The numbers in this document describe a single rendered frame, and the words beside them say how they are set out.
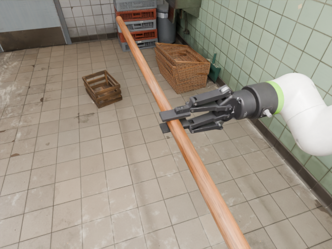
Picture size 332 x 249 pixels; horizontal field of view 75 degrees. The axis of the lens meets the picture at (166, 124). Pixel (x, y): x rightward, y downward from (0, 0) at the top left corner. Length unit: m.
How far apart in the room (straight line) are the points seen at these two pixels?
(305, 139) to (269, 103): 0.12
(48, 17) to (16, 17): 0.45
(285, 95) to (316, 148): 0.15
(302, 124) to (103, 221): 1.43
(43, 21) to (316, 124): 4.02
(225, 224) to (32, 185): 1.85
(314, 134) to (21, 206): 1.89
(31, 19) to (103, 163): 2.87
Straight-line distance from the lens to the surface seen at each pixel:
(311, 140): 0.62
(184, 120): 0.54
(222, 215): 0.38
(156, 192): 1.77
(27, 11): 4.22
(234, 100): 0.56
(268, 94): 0.59
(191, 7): 3.20
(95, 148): 2.13
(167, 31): 3.85
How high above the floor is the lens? 1.54
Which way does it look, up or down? 43 degrees down
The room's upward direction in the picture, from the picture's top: straight up
